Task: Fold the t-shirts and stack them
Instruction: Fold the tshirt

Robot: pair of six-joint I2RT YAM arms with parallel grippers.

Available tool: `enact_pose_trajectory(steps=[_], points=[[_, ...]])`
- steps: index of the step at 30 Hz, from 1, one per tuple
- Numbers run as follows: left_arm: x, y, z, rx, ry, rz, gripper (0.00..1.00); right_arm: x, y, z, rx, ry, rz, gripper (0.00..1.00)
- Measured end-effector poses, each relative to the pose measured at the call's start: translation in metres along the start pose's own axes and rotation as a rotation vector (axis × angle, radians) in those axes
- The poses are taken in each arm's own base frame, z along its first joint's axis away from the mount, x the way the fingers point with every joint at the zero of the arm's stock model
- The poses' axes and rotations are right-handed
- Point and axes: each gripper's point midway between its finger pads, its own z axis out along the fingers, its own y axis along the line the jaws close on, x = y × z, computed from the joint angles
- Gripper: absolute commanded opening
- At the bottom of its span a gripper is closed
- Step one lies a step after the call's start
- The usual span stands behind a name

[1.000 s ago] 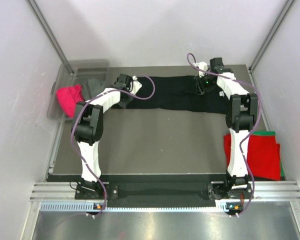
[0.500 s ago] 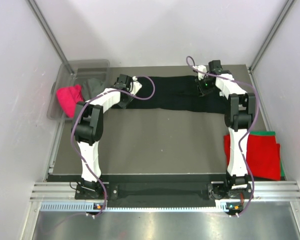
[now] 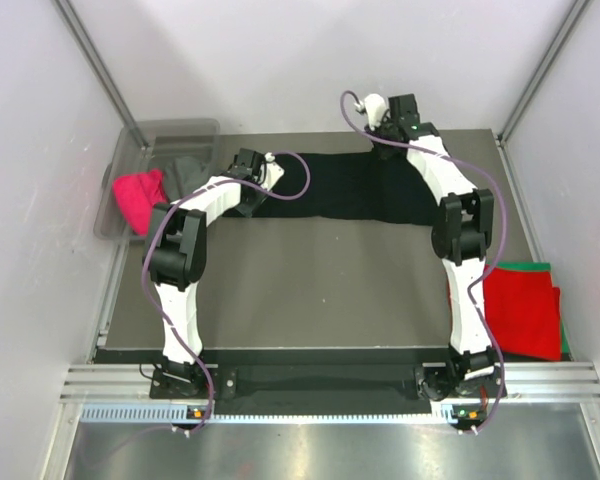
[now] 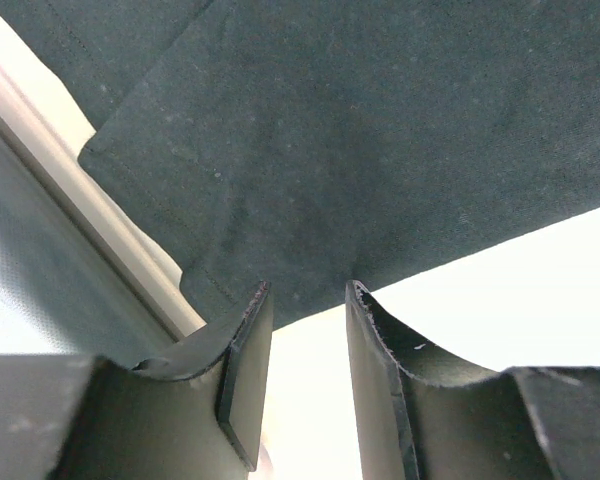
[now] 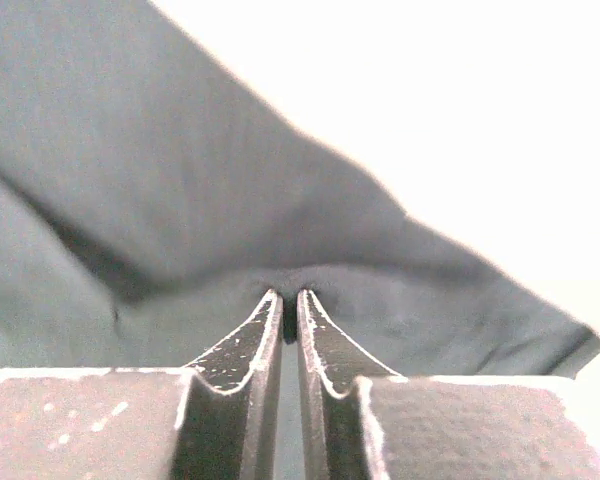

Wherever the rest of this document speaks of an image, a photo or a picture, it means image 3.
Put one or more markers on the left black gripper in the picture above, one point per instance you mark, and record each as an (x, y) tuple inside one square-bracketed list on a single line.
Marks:
[(247, 210)]

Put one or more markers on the green folded t shirt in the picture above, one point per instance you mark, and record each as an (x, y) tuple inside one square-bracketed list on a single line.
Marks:
[(523, 309)]

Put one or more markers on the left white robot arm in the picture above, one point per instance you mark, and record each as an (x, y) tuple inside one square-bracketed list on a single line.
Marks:
[(176, 253)]

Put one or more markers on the aluminium frame post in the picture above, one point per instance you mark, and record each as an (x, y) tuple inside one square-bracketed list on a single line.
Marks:
[(558, 41), (88, 48)]

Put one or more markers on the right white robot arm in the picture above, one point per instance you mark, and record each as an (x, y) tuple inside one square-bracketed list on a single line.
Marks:
[(462, 227)]

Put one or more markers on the right aluminium frame post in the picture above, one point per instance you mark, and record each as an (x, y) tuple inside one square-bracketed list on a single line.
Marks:
[(558, 41)]

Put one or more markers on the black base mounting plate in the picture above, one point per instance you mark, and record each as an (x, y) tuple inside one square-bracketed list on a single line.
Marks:
[(431, 373)]

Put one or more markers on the grey slotted cable duct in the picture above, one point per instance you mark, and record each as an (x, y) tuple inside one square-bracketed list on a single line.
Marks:
[(182, 414)]

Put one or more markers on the grey plastic bin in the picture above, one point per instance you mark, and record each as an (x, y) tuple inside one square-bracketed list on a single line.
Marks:
[(168, 139)]

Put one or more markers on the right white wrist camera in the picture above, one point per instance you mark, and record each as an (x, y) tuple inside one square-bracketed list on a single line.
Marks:
[(374, 107)]

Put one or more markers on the left aluminium frame post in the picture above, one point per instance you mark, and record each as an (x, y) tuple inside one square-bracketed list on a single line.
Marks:
[(88, 48)]

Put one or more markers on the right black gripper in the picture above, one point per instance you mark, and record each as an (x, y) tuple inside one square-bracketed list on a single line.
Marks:
[(383, 154)]

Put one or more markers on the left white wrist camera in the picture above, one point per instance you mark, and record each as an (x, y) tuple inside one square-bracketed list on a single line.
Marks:
[(272, 172)]

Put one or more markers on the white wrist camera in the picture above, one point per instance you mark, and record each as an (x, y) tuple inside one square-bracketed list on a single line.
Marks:
[(272, 172), (374, 107)]

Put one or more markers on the grey t shirt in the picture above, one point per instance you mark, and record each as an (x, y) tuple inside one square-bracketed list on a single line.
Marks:
[(182, 176)]

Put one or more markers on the red folded t shirt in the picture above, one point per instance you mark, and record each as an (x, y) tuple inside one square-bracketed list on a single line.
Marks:
[(470, 329)]

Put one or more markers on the pink t shirt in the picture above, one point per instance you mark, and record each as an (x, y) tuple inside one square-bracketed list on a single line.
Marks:
[(136, 194)]

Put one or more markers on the black t shirt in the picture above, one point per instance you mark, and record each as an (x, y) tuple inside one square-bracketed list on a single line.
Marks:
[(352, 186)]

